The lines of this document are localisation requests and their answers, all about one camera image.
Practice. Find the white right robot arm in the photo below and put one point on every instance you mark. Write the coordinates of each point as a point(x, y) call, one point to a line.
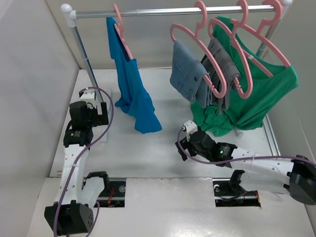
point(293, 176)

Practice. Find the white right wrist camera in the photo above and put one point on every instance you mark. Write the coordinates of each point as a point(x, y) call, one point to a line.
point(189, 127)

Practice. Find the pink hanger holding green shirt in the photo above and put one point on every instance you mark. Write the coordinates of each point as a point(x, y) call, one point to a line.
point(244, 56)

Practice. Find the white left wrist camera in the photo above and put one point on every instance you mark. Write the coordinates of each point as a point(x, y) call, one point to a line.
point(88, 95)

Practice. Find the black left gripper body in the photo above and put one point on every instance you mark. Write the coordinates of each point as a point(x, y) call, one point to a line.
point(95, 119)

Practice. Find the grey folded trousers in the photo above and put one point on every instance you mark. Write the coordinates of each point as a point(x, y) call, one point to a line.
point(229, 71)

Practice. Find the green t shirt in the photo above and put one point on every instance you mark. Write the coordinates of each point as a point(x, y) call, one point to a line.
point(248, 114)

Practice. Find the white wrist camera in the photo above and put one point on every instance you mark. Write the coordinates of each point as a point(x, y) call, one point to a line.
point(189, 127)
point(88, 95)

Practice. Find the pink plastic hanger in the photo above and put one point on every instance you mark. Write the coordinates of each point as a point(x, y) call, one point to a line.
point(119, 29)

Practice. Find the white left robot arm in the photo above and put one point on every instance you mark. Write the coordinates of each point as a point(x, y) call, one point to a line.
point(72, 213)

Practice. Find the light blue denim jeans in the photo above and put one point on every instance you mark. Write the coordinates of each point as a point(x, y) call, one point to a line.
point(187, 75)

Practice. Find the blue t shirt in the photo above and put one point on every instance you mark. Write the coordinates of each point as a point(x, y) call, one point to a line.
point(134, 99)

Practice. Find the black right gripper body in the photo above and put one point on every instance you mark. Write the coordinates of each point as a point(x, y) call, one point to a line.
point(192, 149)

